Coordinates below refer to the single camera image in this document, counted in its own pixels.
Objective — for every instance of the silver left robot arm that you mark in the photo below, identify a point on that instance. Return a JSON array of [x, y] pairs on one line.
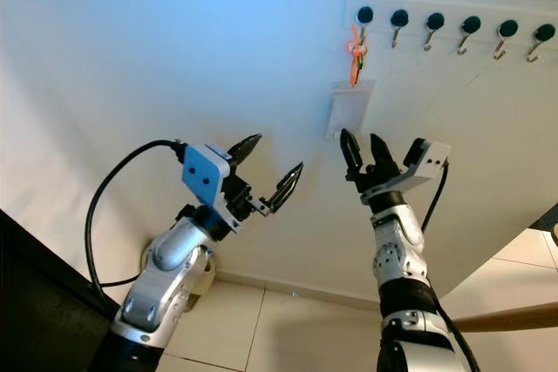
[[170, 254]]

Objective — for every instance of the black round metal hook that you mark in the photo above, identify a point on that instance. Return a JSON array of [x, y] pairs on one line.
[[364, 15], [435, 21], [472, 24], [399, 17], [544, 33], [506, 29]]

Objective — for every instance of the light wooden table leg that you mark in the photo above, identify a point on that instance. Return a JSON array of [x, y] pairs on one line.
[[506, 317]]

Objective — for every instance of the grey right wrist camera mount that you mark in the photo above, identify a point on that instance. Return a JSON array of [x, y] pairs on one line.
[[432, 156]]

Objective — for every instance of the white hook rail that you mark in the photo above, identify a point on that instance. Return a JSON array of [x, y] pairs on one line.
[[418, 2]]

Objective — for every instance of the blue white left wrist camera mount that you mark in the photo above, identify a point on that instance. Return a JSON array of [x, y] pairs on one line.
[[203, 172]]

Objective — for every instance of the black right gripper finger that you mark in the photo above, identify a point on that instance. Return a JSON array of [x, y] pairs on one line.
[[380, 151], [350, 152]]

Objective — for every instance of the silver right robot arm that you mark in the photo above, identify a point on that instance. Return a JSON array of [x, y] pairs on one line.
[[394, 254]]

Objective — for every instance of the clear plastic card holder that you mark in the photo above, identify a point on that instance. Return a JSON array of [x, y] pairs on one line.
[[349, 115]]

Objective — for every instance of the black cabinet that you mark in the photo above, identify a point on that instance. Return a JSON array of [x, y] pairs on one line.
[[44, 311]]

